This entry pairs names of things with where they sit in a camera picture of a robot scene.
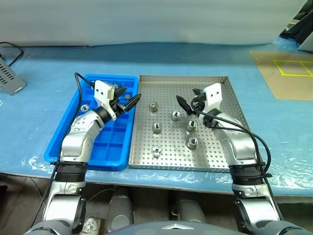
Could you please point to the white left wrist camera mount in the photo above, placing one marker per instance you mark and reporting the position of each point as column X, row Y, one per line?
column 101, row 94

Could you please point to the brown cardboard sheet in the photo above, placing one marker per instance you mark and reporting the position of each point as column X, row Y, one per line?
column 269, row 80

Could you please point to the white crumpled wrapper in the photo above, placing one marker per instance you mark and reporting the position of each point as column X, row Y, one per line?
column 91, row 224

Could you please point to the grey rounded housing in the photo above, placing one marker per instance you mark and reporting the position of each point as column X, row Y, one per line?
column 192, row 210
column 119, row 210

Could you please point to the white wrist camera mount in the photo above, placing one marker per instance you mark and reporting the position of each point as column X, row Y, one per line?
column 101, row 94
column 214, row 95

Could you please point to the grey vented metal device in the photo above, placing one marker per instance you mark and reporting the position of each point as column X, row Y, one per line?
column 9, row 80

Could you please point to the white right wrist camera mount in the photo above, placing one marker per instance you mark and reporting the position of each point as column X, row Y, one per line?
column 214, row 95

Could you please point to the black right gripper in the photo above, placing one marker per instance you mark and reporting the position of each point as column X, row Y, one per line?
column 201, row 101

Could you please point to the blue compartment tray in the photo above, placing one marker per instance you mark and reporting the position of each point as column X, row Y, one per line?
column 115, row 147

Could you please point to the black and white equipment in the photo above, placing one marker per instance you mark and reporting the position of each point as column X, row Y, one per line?
column 302, row 27

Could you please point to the perforated metal tray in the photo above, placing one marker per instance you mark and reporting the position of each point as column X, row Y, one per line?
column 171, row 156

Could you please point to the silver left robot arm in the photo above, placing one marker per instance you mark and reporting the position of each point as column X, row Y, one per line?
column 75, row 144

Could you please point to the grey robot torso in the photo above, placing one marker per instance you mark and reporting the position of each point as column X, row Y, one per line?
column 171, row 230

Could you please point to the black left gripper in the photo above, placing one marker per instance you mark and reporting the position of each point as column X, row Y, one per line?
column 117, row 106

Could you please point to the blue plastic table cover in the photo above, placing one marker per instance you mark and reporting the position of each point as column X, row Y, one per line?
column 49, row 73

